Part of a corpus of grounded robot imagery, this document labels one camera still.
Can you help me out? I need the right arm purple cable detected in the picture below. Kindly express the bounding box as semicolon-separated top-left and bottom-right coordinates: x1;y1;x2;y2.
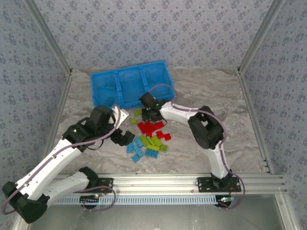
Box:
148;83;246;210

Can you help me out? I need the blue three-compartment plastic bin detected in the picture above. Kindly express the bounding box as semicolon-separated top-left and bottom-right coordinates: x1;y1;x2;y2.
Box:
90;60;175;113

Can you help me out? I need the gripper thin black cable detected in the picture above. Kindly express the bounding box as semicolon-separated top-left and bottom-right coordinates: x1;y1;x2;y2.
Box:
86;139;106;151
157;114;168;127

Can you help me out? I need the slotted white cable duct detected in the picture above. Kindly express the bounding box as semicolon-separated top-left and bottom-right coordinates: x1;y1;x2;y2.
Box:
51;195;220;206

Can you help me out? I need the grey metal panel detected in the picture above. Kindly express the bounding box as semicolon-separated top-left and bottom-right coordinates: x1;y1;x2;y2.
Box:
27;205;287;230

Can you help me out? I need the aluminium side rail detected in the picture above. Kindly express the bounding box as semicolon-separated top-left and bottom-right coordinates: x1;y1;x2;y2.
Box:
42;71;73;154
236;70;274;174

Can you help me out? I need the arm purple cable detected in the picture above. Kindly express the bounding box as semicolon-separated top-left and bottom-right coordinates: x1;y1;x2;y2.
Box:
148;83;246;210
1;104;122;214

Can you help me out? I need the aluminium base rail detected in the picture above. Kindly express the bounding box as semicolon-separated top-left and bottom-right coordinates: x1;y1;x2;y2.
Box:
45;173;288;194

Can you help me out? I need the left gripper thin black cable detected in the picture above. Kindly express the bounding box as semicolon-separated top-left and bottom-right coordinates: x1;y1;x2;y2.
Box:
86;139;106;151

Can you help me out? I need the aluminium frame post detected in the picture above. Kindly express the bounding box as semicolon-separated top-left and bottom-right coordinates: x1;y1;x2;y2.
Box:
24;0;72;74
236;0;286;72

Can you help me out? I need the right gripper thin black cable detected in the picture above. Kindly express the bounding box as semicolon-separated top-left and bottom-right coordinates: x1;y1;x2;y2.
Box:
157;114;168;127

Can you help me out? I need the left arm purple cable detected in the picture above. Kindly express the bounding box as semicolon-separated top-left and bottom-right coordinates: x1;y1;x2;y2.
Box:
1;104;122;214

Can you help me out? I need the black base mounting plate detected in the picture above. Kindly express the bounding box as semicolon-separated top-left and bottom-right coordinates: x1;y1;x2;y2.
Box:
97;177;114;194
197;177;242;193

